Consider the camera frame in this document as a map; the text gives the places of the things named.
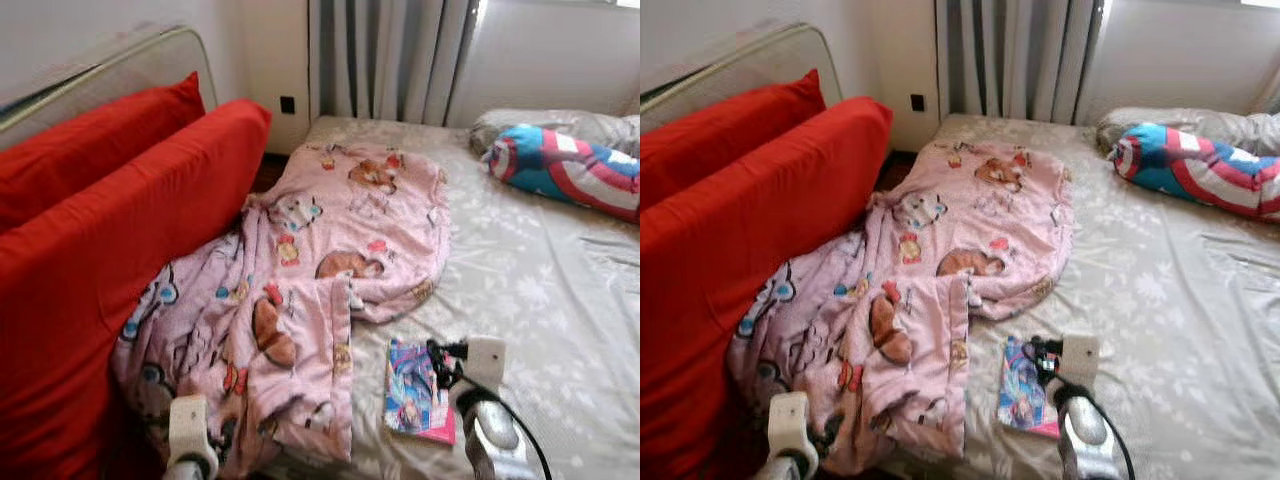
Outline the colourful manga book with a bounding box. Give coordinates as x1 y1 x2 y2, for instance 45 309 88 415
997 335 1063 439
384 338 457 446

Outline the pink cartoon print blanket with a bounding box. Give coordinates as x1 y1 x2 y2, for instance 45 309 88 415
110 143 453 476
727 140 1076 476

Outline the grey floral bed sheet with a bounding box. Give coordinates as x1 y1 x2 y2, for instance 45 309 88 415
880 113 1280 480
255 115 641 480

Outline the red fabric covered cushion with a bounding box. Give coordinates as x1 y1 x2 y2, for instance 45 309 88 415
640 96 894 480
0 98 273 480
0 72 206 231
640 68 826 211

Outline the red white blue bolster pillow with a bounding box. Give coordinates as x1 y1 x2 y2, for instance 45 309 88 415
485 123 641 223
1110 123 1280 223

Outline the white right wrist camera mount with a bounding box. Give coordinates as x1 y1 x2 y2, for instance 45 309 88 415
1060 334 1101 386
465 336 507 391

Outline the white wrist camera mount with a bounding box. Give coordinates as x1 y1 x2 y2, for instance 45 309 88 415
768 392 811 466
168 395 219 466
465 336 507 391
1060 334 1101 386

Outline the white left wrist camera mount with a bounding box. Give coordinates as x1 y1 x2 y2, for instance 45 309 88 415
168 395 219 466
768 392 811 466

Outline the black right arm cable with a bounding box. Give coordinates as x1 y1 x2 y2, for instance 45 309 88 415
1030 338 1136 480
430 340 553 480

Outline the beige metal-rimmed bed frame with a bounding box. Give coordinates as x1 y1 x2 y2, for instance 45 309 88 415
640 22 843 131
0 25 216 151

